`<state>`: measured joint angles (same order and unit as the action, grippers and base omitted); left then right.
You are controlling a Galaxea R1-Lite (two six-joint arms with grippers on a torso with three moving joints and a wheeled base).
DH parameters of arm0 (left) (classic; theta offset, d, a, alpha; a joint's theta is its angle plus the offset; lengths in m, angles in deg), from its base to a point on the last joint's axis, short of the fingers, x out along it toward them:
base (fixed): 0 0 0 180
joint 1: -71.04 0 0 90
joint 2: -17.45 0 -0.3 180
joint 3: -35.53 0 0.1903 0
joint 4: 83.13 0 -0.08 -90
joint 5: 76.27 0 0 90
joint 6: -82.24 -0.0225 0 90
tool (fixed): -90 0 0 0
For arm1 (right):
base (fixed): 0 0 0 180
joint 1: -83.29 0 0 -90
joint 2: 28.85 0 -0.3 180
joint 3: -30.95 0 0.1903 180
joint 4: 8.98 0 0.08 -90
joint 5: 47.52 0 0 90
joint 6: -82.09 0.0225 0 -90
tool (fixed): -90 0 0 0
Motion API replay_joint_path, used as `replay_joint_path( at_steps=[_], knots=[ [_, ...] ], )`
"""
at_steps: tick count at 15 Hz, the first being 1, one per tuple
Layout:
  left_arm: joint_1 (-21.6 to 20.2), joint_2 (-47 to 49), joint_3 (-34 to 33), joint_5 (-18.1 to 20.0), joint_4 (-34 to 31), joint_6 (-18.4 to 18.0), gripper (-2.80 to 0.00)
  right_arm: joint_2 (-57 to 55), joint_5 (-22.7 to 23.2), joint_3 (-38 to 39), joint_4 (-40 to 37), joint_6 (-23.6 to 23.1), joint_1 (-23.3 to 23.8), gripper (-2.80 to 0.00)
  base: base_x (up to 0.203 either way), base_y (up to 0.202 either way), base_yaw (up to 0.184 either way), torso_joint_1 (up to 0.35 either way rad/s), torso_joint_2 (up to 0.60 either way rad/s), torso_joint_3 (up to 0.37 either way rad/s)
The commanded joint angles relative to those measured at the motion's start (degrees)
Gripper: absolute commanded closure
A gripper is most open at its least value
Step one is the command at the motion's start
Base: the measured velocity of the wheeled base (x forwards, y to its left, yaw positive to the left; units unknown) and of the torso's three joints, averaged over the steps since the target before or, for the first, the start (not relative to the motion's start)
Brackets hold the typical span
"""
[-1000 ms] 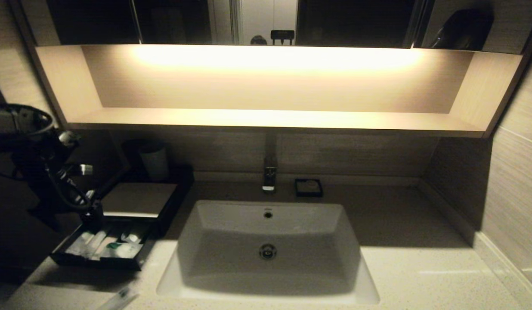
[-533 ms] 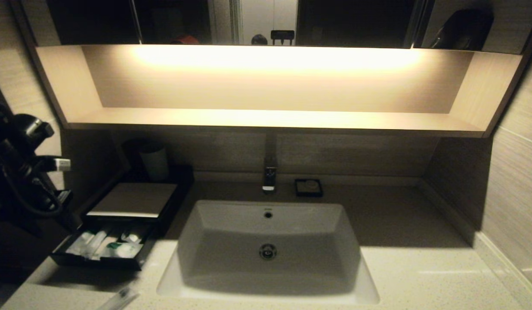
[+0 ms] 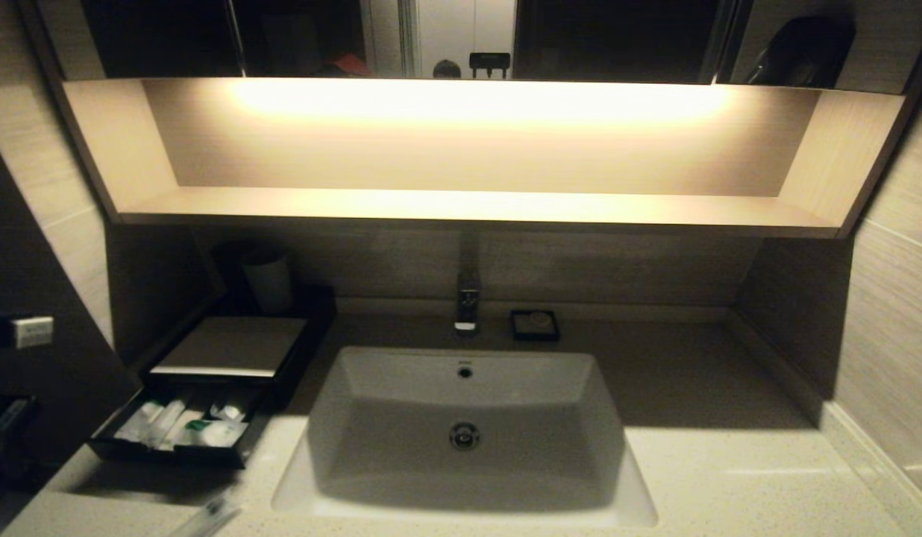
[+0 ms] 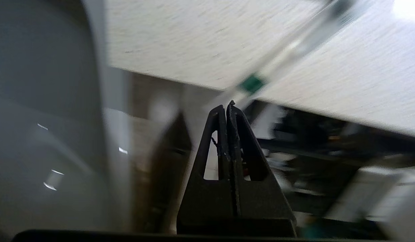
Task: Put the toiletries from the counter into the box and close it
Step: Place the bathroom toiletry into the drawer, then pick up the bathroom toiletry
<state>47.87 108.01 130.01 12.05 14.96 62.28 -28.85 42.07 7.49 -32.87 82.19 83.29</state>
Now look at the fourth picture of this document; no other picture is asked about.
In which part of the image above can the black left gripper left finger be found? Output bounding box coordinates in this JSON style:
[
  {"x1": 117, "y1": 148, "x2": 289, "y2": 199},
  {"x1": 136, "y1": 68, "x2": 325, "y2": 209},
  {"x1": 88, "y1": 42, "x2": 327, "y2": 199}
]
[{"x1": 177, "y1": 105, "x2": 235, "y2": 234}]

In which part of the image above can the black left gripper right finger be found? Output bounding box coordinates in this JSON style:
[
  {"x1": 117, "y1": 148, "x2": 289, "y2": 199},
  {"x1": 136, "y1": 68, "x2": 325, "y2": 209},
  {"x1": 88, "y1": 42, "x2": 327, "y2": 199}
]
[{"x1": 226, "y1": 100, "x2": 297, "y2": 236}]

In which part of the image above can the clear toothbrush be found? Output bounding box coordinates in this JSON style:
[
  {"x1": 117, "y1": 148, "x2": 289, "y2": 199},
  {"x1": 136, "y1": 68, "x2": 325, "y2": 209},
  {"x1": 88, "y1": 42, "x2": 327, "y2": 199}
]
[{"x1": 204, "y1": 0, "x2": 366, "y2": 110}]

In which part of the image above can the teal cylinder part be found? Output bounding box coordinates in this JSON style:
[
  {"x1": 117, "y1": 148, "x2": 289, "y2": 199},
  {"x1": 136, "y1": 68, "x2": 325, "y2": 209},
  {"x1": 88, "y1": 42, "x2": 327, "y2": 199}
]
[{"x1": 302, "y1": 218, "x2": 326, "y2": 240}]

